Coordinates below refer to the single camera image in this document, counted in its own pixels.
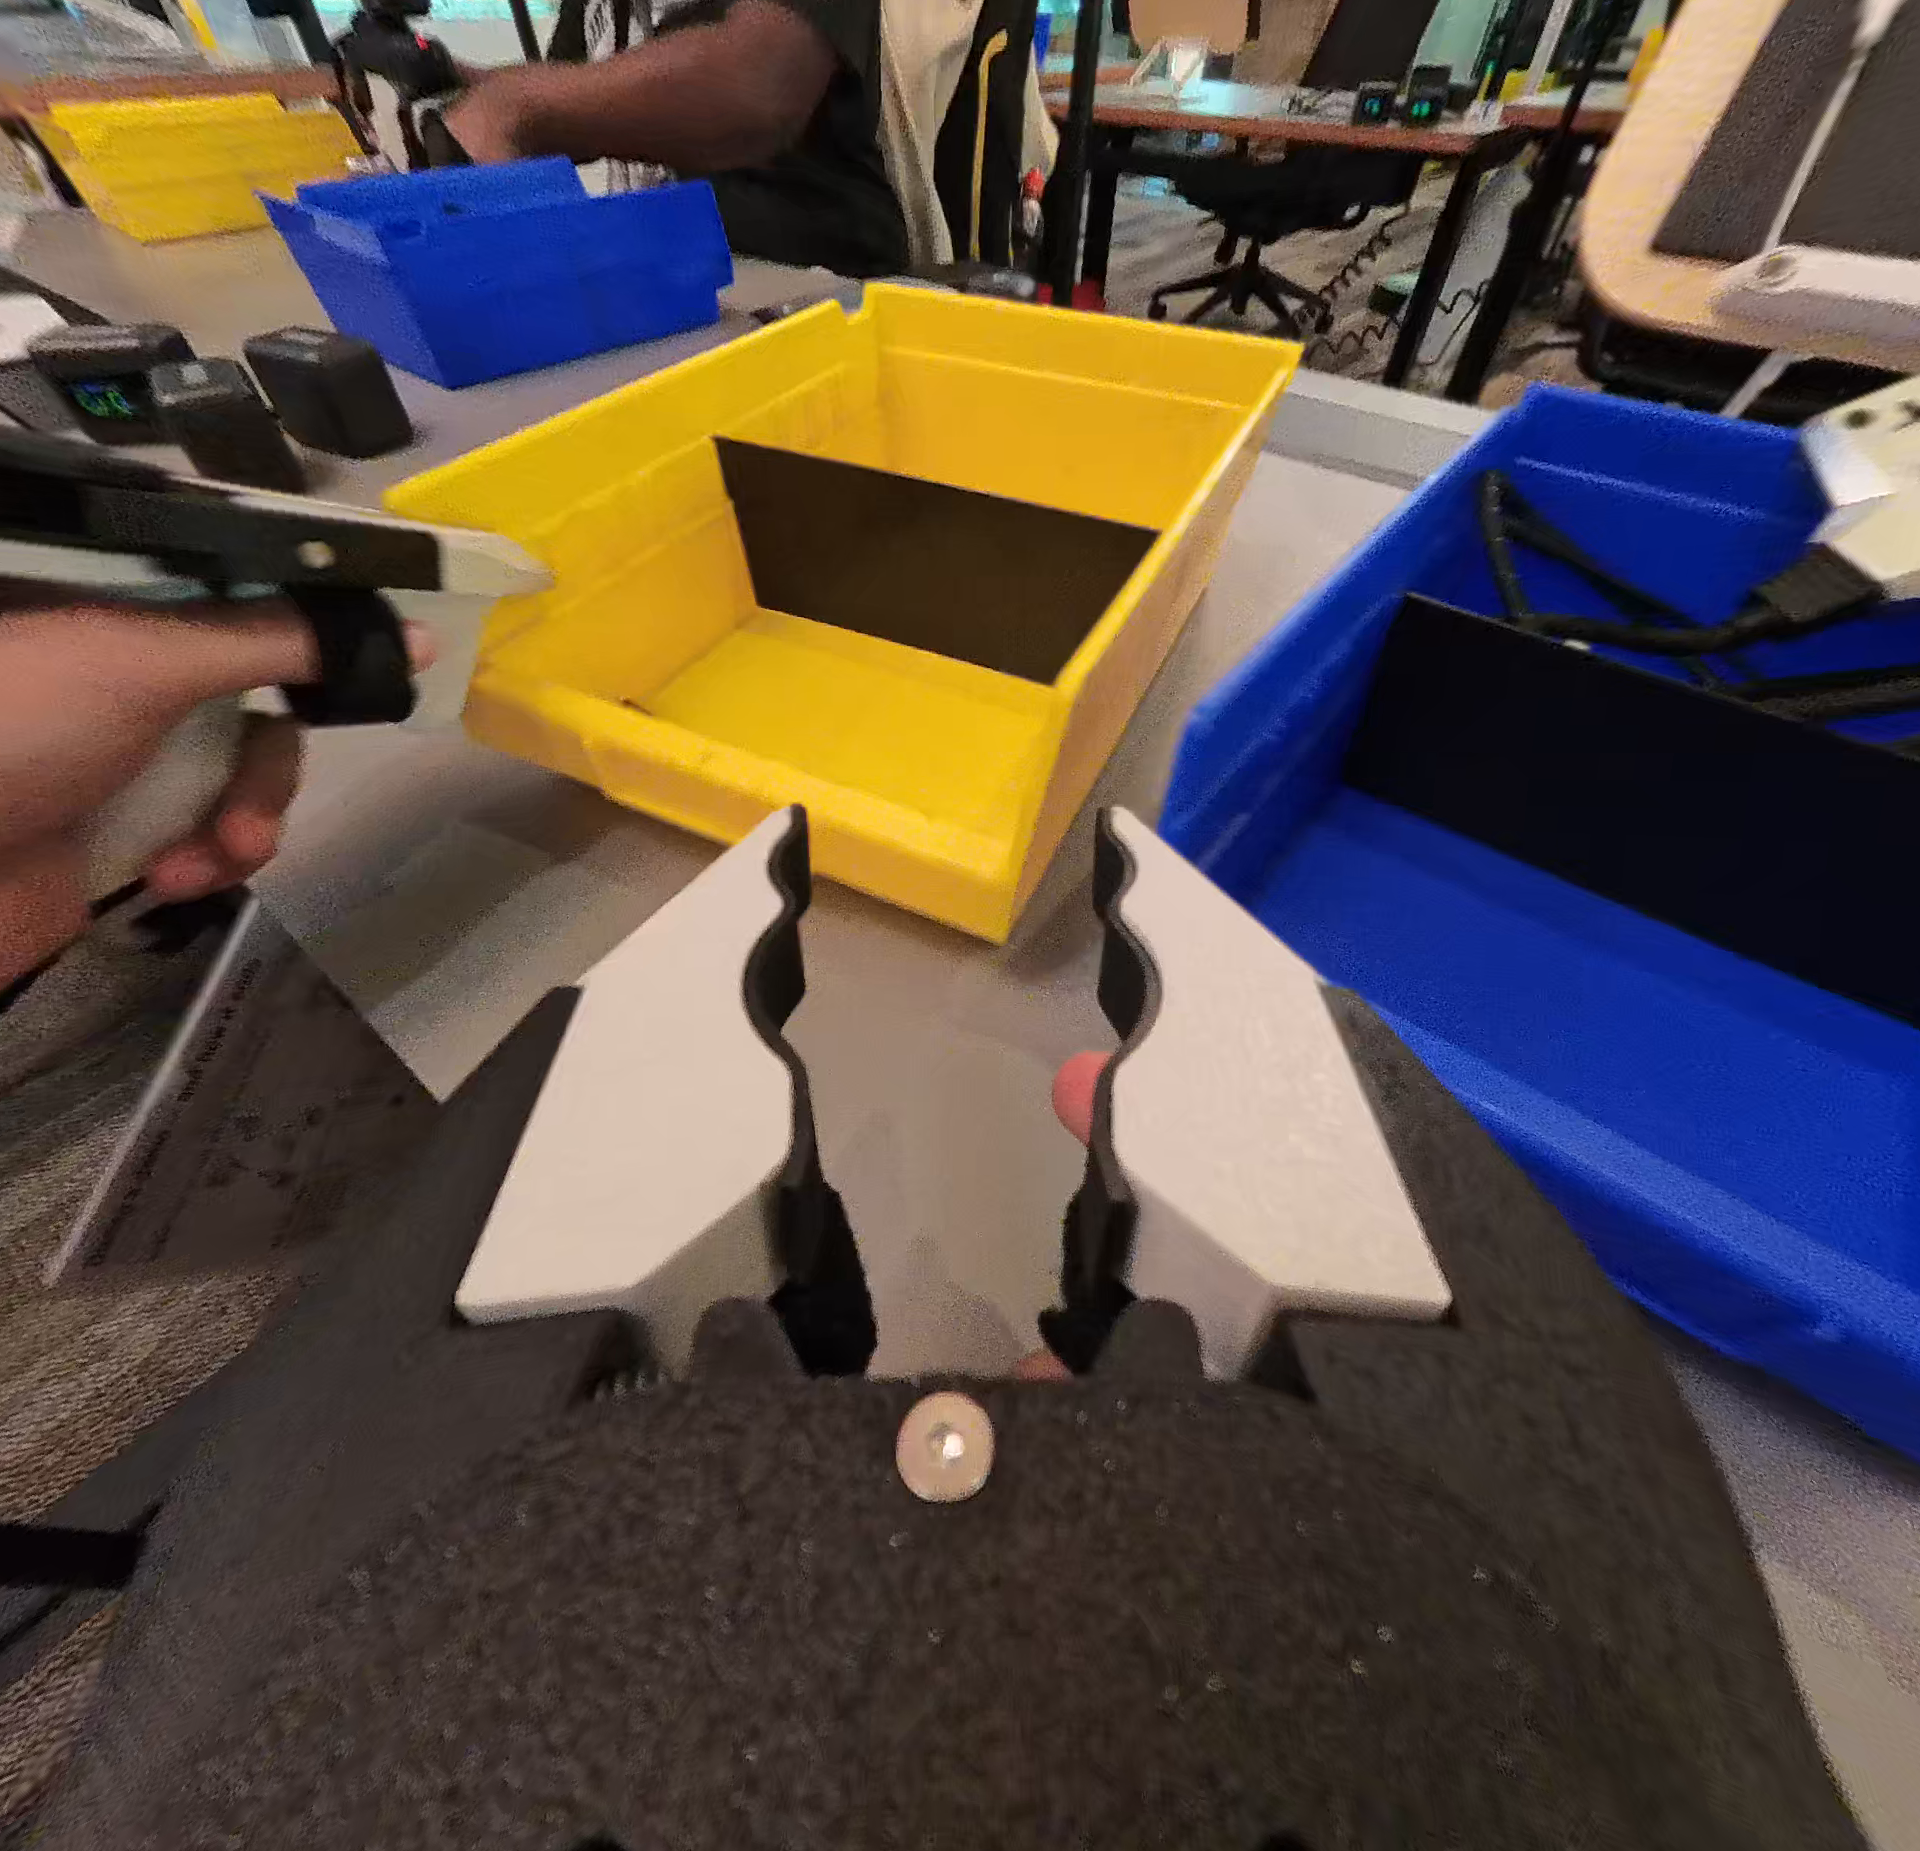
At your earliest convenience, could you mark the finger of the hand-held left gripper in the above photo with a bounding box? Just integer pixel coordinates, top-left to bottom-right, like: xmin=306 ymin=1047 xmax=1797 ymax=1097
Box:
xmin=438 ymin=525 xmax=561 ymax=599

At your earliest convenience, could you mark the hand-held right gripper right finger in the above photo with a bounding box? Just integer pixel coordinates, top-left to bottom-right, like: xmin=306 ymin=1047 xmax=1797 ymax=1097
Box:
xmin=1039 ymin=807 xmax=1454 ymax=1382

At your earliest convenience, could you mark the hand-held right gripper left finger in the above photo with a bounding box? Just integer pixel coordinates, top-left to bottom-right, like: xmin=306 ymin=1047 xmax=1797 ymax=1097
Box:
xmin=454 ymin=805 xmax=880 ymax=1378

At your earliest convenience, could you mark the blue plastic bin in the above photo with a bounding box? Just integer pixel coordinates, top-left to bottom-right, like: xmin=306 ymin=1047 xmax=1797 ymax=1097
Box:
xmin=1162 ymin=385 xmax=1920 ymax=1454
xmin=258 ymin=155 xmax=738 ymax=389

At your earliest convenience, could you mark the yellow plastic bin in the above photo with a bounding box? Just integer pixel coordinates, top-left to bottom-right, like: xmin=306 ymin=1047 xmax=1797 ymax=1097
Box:
xmin=382 ymin=283 xmax=1304 ymax=945
xmin=31 ymin=93 xmax=362 ymax=243

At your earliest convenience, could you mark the black switch cable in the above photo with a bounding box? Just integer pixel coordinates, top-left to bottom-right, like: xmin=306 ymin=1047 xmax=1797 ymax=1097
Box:
xmin=1476 ymin=471 xmax=1920 ymax=719

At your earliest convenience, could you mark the person's left hand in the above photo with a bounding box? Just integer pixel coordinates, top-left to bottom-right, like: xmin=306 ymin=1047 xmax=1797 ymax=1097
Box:
xmin=0 ymin=591 xmax=443 ymax=989

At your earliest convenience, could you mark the black block with green display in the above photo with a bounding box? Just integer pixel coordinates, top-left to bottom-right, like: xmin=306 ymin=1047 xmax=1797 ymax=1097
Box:
xmin=27 ymin=323 xmax=198 ymax=445

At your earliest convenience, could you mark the grey printed board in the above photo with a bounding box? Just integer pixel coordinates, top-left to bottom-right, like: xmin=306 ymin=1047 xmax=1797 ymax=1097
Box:
xmin=43 ymin=891 xmax=445 ymax=1288

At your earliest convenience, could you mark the black bin divider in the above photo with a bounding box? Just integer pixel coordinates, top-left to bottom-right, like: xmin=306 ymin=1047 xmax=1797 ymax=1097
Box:
xmin=713 ymin=437 xmax=1164 ymax=685
xmin=1338 ymin=595 xmax=1920 ymax=1027

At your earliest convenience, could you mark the beige hanging jacket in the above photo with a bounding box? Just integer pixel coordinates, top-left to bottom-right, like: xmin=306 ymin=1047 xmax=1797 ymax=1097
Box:
xmin=876 ymin=0 xmax=1053 ymax=269

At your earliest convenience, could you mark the black office chair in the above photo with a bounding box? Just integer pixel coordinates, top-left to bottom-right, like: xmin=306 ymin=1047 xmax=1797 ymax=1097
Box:
xmin=1147 ymin=0 xmax=1473 ymax=329

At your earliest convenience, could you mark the brown wooden desk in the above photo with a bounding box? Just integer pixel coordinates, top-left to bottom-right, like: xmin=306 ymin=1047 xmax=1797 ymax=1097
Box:
xmin=1050 ymin=65 xmax=1639 ymax=389

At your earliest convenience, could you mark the wooden-framed black book stand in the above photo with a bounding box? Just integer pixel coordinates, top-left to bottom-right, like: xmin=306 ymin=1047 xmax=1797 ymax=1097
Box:
xmin=1578 ymin=0 xmax=1920 ymax=419

